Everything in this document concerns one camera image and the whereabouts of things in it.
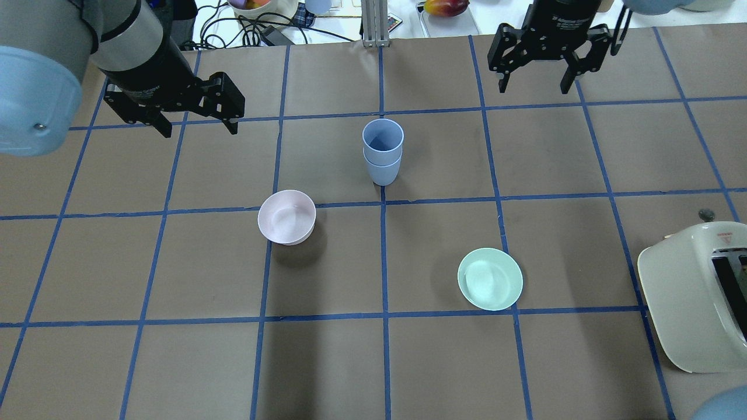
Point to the pink bowl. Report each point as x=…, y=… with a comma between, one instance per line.
x=287, y=217

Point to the blue cup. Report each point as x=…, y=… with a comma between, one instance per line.
x=383, y=141
x=383, y=175

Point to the small remote control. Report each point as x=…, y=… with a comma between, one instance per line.
x=393, y=22

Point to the bowl of foam blocks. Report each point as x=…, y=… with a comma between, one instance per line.
x=270, y=11

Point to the red apple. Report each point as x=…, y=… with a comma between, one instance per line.
x=445, y=8

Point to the mint green bowl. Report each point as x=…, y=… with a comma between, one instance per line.
x=490, y=279

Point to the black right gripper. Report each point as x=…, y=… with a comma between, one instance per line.
x=561, y=23

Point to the aluminium frame post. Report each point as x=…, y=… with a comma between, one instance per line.
x=375, y=23

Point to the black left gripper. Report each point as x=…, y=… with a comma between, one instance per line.
x=153, y=74

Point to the cream white toaster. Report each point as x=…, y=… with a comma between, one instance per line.
x=694, y=285

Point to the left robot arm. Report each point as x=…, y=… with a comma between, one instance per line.
x=46, y=47

